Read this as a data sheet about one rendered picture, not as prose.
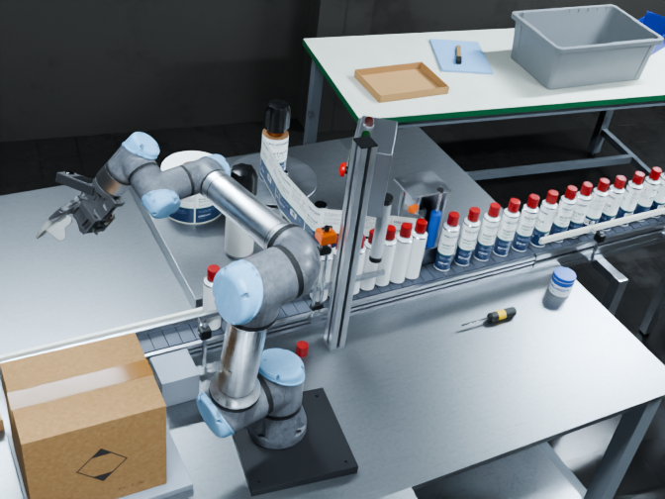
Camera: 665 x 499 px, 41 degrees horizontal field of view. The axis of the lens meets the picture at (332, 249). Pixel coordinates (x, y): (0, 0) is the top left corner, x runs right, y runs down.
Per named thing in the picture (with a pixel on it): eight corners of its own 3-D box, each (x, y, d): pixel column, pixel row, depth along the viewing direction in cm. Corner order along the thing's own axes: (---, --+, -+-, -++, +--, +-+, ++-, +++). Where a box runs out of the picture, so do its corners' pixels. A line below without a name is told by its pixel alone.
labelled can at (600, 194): (586, 237, 297) (605, 186, 284) (576, 228, 300) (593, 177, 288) (598, 233, 299) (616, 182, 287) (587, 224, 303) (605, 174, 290)
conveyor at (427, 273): (517, 248, 294) (520, 239, 292) (531, 262, 289) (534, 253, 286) (-1, 376, 226) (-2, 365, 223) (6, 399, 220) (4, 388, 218)
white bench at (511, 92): (595, 149, 523) (638, 22, 474) (672, 224, 469) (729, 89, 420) (289, 180, 461) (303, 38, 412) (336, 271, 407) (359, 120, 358)
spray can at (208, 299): (217, 317, 246) (219, 259, 234) (224, 329, 243) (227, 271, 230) (199, 321, 244) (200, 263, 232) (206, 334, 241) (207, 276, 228)
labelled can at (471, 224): (463, 255, 281) (477, 203, 268) (472, 265, 278) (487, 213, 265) (450, 258, 279) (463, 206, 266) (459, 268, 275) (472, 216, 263)
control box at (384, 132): (387, 182, 235) (398, 120, 224) (381, 219, 222) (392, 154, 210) (349, 176, 236) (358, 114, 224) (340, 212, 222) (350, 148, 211)
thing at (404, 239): (399, 271, 271) (410, 218, 258) (407, 282, 267) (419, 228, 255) (384, 275, 269) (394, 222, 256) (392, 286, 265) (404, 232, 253)
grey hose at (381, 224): (377, 253, 245) (389, 191, 232) (384, 261, 242) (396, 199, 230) (366, 256, 243) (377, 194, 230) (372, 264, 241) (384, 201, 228)
